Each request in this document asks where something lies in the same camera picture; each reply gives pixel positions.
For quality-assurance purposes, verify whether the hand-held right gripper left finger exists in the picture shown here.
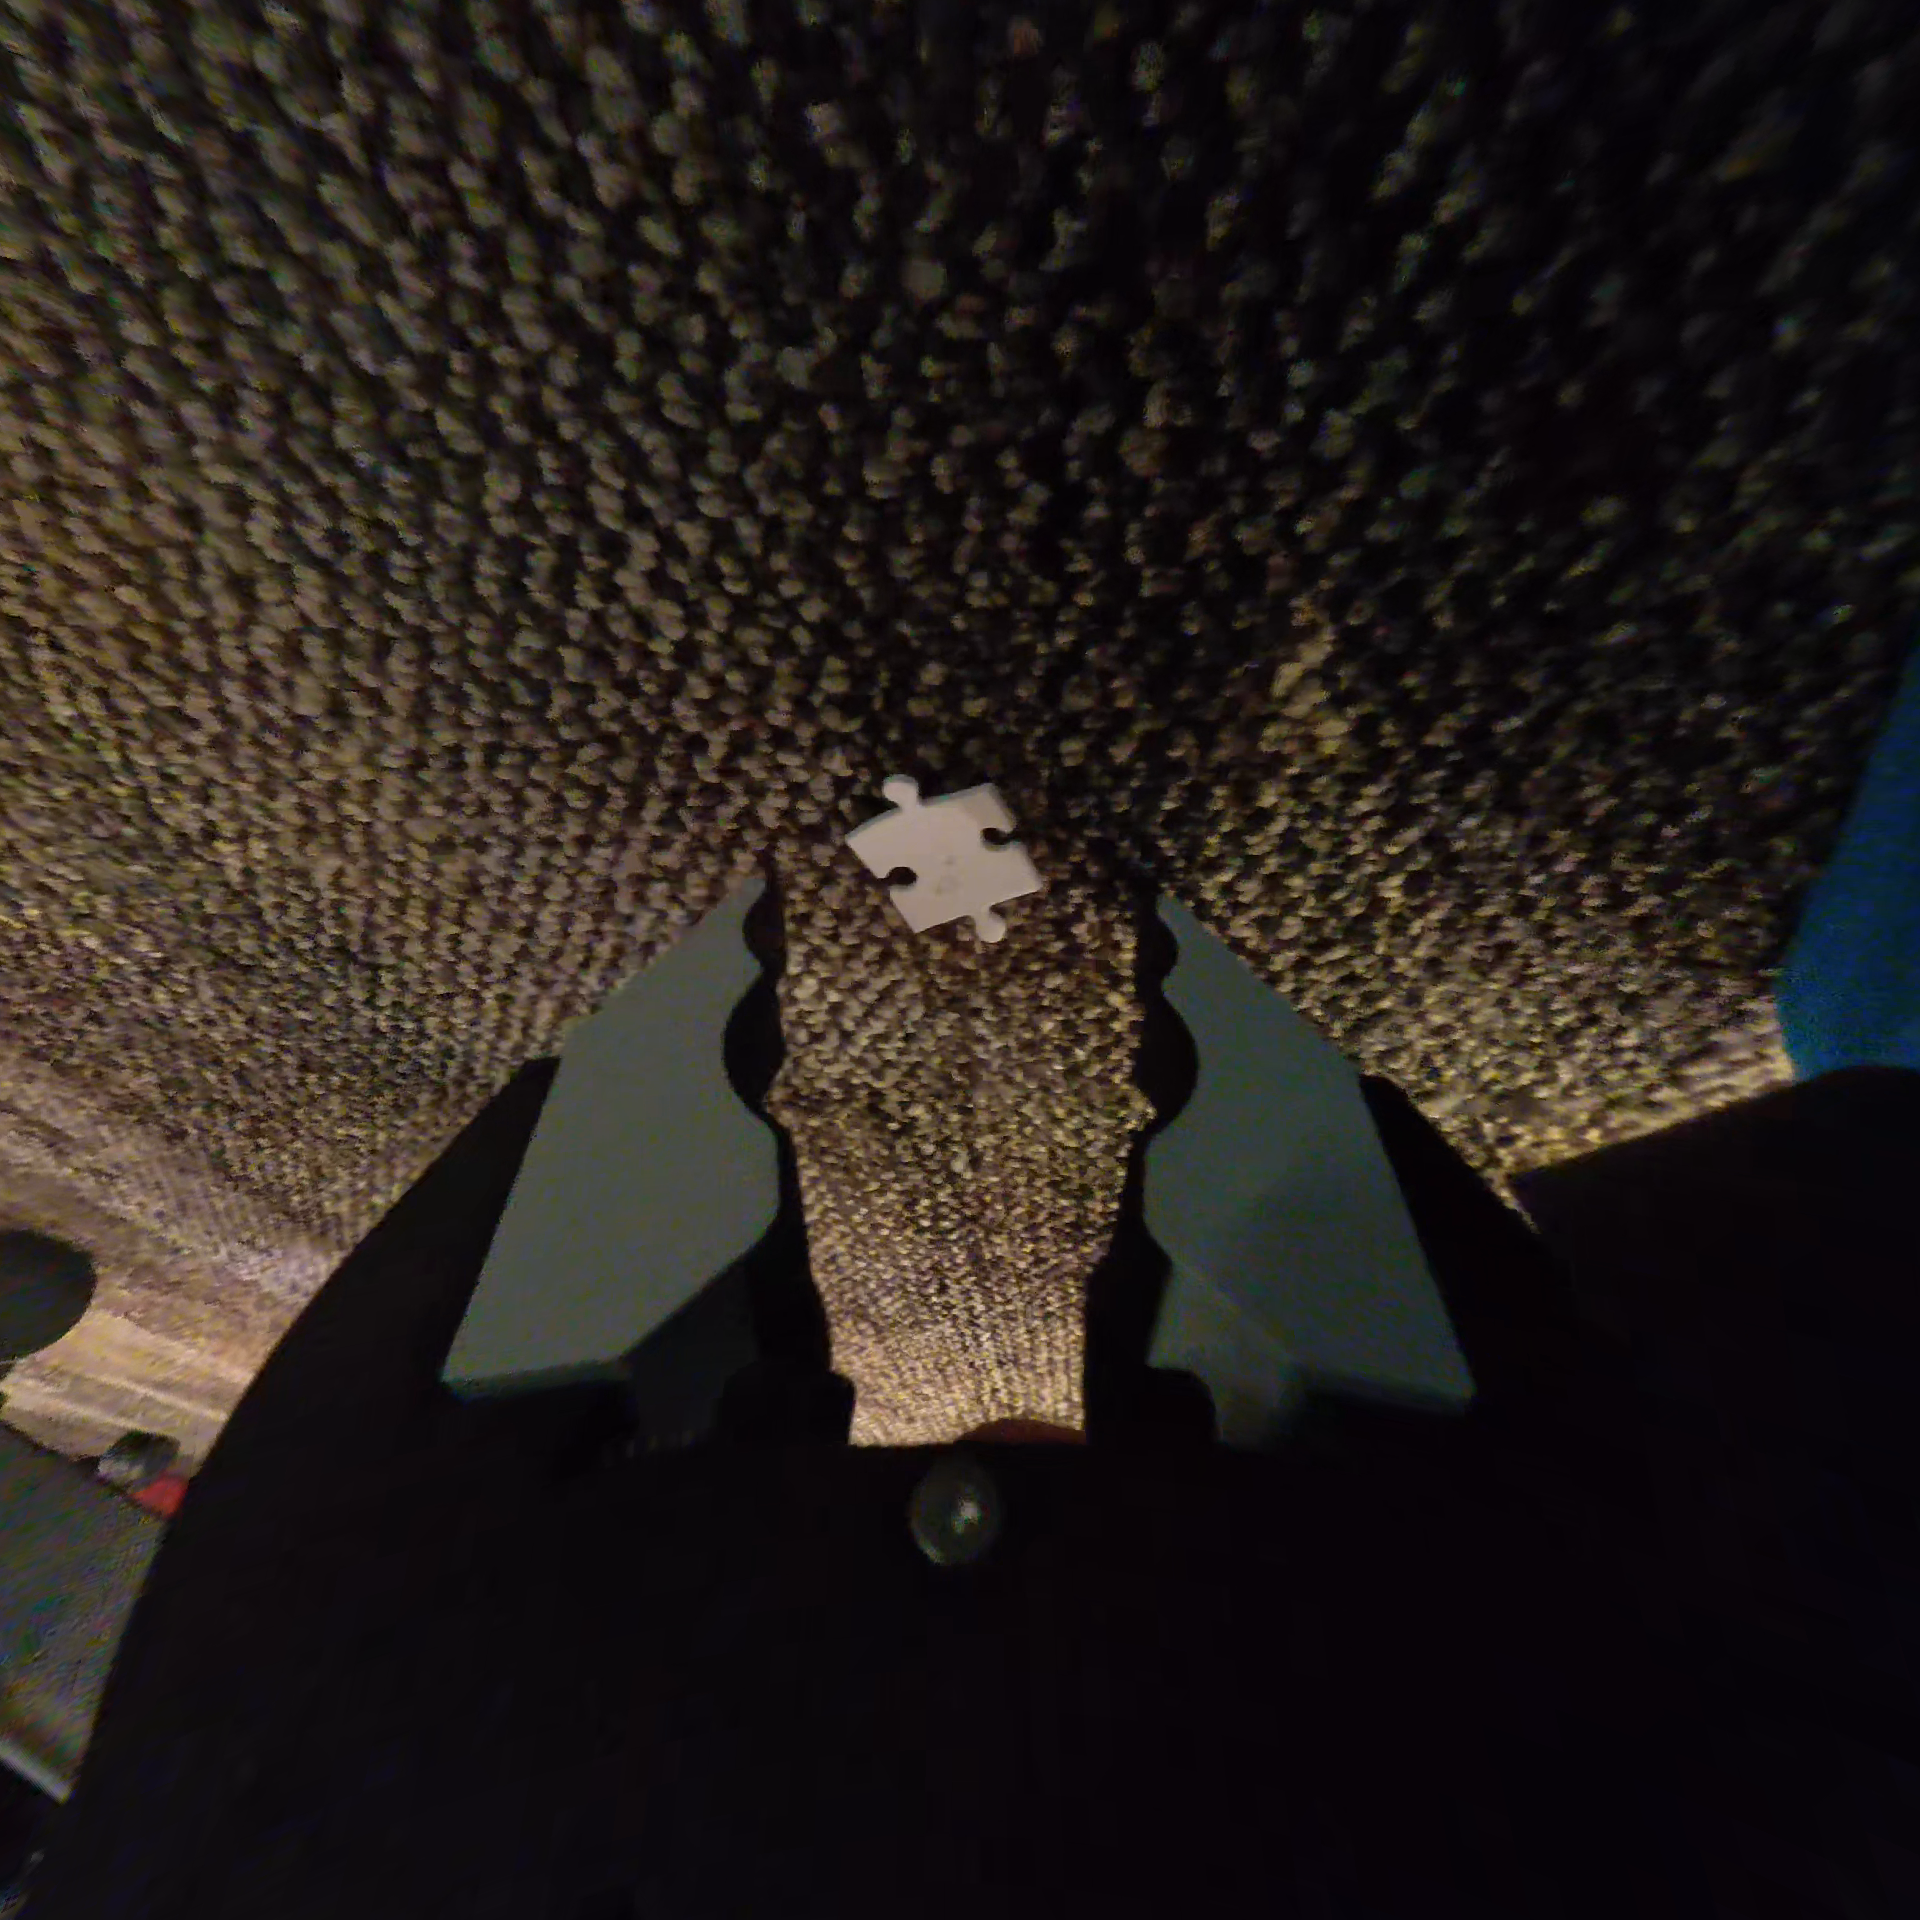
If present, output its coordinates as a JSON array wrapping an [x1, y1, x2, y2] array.
[[441, 858, 842, 1450]]

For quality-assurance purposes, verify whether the dark round object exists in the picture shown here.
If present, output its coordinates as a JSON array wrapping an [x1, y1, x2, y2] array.
[[0, 1230, 98, 1361]]

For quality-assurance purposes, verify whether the blue object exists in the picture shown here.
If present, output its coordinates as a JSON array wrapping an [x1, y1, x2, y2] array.
[[1776, 645, 1920, 1082]]

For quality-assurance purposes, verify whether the white puzzle piece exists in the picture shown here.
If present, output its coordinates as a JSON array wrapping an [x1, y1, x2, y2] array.
[[844, 775, 1045, 943]]

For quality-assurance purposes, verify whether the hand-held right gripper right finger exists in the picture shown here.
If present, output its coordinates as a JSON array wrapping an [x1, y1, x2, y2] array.
[[1089, 892, 1478, 1443]]

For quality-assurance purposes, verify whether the small red object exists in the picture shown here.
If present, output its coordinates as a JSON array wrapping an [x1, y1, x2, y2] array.
[[97, 1431, 193, 1517]]

